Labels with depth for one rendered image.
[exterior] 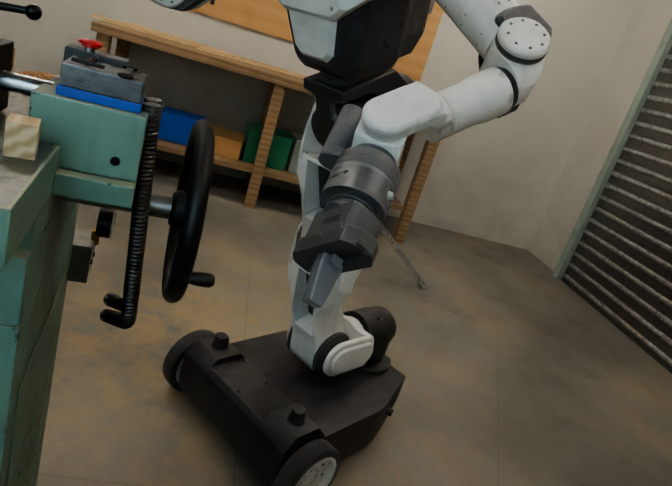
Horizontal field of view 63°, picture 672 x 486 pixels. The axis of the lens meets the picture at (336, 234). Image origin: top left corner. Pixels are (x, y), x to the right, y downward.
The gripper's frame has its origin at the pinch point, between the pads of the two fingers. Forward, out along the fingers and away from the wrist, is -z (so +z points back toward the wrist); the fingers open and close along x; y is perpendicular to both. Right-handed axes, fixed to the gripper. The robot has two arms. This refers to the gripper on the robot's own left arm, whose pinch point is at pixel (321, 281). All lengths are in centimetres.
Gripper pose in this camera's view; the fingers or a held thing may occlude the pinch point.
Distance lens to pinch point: 63.8
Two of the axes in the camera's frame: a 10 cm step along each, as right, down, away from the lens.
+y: -6.8, -5.7, -4.5
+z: 3.5, -8.0, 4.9
